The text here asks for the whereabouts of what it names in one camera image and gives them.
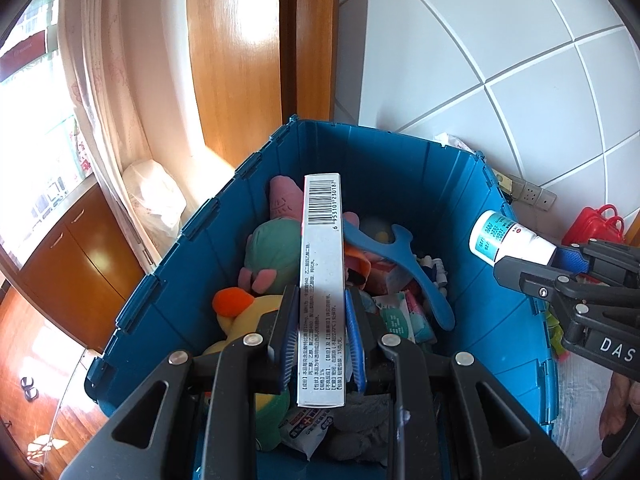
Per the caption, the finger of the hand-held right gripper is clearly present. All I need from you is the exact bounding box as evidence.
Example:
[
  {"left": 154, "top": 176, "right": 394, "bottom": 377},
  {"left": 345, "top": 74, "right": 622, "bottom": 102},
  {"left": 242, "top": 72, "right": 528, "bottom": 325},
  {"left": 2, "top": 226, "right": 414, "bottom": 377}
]
[
  {"left": 492, "top": 255, "right": 640, "bottom": 322},
  {"left": 550, "top": 239, "right": 640, "bottom": 287}
]

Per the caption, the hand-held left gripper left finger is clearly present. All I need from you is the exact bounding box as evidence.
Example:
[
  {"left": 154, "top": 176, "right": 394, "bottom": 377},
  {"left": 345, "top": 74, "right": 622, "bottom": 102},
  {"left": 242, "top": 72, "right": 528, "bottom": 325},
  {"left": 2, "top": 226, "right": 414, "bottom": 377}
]
[{"left": 60, "top": 284, "right": 301, "bottom": 480}]

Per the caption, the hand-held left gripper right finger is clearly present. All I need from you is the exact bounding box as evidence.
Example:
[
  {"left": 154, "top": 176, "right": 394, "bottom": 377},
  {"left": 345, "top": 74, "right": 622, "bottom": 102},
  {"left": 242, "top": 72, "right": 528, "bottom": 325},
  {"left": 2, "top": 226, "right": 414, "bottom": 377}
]
[{"left": 344, "top": 287, "right": 583, "bottom": 480}]

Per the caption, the small white bottle teal label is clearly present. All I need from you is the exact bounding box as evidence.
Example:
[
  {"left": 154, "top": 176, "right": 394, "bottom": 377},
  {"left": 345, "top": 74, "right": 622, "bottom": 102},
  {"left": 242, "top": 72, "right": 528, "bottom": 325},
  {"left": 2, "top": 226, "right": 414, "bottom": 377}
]
[{"left": 469, "top": 210, "right": 557, "bottom": 267}]

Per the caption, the white blue medicine box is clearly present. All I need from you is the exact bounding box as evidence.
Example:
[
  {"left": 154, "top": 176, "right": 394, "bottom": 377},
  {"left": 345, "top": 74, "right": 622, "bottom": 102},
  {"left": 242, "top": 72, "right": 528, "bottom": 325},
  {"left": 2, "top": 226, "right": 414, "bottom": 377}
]
[{"left": 296, "top": 172, "right": 347, "bottom": 408}]

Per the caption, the teal round plush toy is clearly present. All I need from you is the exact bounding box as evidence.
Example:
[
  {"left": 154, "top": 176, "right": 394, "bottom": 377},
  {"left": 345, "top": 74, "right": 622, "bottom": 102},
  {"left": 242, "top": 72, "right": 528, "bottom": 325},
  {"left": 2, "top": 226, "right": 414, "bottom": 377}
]
[{"left": 237, "top": 220, "right": 303, "bottom": 296}]

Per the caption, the blue plastic storage container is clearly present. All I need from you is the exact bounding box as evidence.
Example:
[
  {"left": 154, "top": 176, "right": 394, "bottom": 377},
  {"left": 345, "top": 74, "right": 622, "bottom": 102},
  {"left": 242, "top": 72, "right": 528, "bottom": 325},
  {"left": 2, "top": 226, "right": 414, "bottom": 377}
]
[{"left": 84, "top": 116, "right": 560, "bottom": 441}]

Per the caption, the person's right hand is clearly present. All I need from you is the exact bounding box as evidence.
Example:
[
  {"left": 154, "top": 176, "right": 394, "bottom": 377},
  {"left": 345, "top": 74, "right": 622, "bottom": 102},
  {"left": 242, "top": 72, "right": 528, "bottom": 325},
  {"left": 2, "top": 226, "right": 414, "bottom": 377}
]
[{"left": 599, "top": 372, "right": 640, "bottom": 458}]

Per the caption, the red plastic suitcase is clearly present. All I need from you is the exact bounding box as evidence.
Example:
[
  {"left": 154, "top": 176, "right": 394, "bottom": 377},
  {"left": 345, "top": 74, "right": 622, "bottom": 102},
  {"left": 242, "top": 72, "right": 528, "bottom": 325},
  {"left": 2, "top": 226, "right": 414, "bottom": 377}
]
[{"left": 561, "top": 204, "right": 626, "bottom": 261}]

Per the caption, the green frog plush toy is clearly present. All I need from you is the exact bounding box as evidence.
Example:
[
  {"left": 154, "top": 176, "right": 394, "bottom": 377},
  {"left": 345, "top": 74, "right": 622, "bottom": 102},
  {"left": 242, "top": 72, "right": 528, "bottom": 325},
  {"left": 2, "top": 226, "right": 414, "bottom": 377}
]
[{"left": 546, "top": 307, "right": 568, "bottom": 348}]

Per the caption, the teal pink tissue packet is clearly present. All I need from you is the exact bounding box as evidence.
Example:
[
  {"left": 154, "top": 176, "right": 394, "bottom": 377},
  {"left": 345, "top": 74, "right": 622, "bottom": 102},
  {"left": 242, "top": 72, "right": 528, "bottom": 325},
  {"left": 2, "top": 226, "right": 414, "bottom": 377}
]
[{"left": 372, "top": 292, "right": 436, "bottom": 343}]

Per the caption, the yellow duck plush green hat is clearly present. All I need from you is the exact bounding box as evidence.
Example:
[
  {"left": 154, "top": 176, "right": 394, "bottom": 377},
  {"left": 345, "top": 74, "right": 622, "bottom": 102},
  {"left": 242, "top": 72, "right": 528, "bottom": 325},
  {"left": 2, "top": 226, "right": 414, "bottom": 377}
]
[{"left": 202, "top": 287, "right": 293, "bottom": 453}]

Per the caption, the light blue printed bedsheet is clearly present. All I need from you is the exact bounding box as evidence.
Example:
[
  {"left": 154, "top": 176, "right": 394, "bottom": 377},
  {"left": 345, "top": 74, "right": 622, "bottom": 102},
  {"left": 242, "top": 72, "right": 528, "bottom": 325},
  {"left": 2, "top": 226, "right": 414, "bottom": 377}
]
[{"left": 550, "top": 350, "right": 621, "bottom": 480}]

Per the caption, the grey plush cloth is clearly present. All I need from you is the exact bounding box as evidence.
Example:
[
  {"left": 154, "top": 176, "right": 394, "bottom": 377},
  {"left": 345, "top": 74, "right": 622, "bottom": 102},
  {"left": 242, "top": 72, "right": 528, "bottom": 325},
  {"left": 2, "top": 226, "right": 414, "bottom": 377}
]
[{"left": 330, "top": 392, "right": 396, "bottom": 463}]

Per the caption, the white blue print packet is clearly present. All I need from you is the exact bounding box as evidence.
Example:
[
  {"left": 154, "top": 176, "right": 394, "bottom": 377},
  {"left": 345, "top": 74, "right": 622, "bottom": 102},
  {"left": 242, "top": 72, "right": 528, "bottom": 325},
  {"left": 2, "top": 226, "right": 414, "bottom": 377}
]
[{"left": 280, "top": 405, "right": 335, "bottom": 461}]

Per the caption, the blue plastic shoehorn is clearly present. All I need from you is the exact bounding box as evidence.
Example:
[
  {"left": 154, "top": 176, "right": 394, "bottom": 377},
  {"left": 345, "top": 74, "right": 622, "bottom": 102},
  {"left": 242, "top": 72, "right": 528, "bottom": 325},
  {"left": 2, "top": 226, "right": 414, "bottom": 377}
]
[{"left": 342, "top": 224, "right": 457, "bottom": 332}]

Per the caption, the pink starfish plush toy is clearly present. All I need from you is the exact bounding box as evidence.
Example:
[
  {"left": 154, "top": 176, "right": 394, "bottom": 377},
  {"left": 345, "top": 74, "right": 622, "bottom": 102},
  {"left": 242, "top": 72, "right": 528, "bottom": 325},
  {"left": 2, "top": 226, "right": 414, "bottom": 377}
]
[{"left": 269, "top": 175, "right": 361, "bottom": 231}]

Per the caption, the red white tissue pack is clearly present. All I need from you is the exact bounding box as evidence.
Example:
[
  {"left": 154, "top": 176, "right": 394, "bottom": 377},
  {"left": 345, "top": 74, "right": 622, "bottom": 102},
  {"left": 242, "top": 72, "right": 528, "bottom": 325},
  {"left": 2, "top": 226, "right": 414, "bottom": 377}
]
[{"left": 432, "top": 131, "right": 476, "bottom": 153}]

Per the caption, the white plastic bag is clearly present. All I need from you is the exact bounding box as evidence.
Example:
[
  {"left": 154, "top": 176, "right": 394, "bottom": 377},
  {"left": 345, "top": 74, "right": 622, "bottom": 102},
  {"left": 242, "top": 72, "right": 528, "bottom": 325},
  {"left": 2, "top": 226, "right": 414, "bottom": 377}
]
[{"left": 122, "top": 159, "right": 187, "bottom": 241}]

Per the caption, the wooden cabinet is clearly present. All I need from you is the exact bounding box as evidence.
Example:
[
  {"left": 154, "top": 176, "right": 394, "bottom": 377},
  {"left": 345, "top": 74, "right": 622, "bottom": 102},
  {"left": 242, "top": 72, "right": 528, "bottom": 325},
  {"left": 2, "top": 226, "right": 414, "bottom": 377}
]
[{"left": 0, "top": 180, "right": 151, "bottom": 351}]

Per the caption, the beige curtain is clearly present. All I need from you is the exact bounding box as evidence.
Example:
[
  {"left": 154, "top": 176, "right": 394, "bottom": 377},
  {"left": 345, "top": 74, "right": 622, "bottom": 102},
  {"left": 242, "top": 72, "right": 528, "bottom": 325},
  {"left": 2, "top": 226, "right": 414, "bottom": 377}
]
[{"left": 47, "top": 0, "right": 201, "bottom": 271}]

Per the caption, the window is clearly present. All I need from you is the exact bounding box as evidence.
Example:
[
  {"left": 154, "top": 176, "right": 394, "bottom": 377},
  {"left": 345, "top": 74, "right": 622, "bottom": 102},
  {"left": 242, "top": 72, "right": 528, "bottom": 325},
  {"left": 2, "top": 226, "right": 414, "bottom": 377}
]
[{"left": 0, "top": 25, "right": 96, "bottom": 266}]

